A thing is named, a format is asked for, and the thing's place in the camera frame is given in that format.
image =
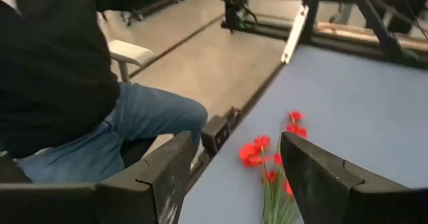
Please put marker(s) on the white metal bar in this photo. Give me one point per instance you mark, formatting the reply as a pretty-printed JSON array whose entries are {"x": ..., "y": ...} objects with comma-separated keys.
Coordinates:
[{"x": 296, "y": 33}]

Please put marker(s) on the black chair base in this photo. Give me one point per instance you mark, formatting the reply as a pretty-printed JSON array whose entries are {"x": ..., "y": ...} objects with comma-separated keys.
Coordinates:
[{"x": 150, "y": 6}]

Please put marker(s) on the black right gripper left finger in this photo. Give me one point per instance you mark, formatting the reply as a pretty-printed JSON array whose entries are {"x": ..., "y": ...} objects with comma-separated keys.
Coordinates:
[{"x": 100, "y": 204}]

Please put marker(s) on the red flower spray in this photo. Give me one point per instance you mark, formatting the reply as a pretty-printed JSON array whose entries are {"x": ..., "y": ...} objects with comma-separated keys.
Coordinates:
[{"x": 250, "y": 153}]

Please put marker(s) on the black table-edge camera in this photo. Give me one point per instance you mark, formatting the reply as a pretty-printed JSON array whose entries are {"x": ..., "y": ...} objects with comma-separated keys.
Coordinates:
[{"x": 215, "y": 133}]

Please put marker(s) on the person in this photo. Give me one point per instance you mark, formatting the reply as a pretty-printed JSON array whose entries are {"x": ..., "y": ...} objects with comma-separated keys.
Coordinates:
[{"x": 50, "y": 67}]

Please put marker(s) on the blue-grey table mat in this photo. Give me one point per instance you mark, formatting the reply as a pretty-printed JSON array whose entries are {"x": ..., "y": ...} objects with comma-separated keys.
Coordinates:
[{"x": 351, "y": 110}]

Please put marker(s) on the office chair white armrest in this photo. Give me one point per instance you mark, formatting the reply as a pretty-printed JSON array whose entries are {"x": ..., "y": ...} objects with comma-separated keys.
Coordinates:
[{"x": 130, "y": 51}]

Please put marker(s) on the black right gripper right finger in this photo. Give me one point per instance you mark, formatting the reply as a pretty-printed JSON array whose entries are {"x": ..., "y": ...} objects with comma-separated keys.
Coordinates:
[{"x": 334, "y": 197}]

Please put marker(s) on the wooden table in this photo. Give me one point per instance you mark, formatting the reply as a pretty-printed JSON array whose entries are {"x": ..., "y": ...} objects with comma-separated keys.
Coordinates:
[{"x": 351, "y": 33}]

